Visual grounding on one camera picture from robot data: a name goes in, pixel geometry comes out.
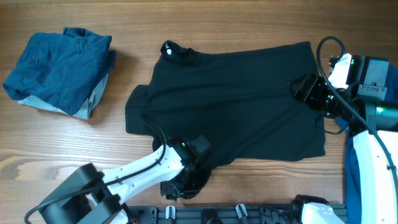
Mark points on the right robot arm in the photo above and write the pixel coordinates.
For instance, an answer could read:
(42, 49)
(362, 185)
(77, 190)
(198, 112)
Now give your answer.
(362, 91)

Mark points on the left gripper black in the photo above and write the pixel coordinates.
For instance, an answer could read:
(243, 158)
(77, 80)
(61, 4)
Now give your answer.
(192, 190)

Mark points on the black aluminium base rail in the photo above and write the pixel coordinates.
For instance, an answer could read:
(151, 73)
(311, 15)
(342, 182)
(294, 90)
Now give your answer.
(241, 213)

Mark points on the folded dark blue garment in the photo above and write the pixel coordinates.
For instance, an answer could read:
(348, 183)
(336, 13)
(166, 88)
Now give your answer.
(61, 69)

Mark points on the black t-shirt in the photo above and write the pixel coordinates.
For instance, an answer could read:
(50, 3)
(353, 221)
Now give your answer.
(239, 101)

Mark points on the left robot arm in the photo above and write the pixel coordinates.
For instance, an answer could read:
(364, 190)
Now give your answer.
(92, 196)

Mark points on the blue t-shirt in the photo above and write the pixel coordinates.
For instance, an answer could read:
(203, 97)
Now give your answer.
(369, 187)

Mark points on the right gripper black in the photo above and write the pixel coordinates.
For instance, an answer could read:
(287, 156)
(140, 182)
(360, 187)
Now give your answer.
(309, 85)

